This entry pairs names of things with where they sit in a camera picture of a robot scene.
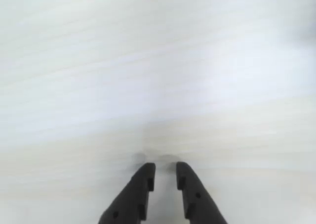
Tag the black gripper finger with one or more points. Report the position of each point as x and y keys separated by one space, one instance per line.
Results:
x=197 y=204
x=130 y=199

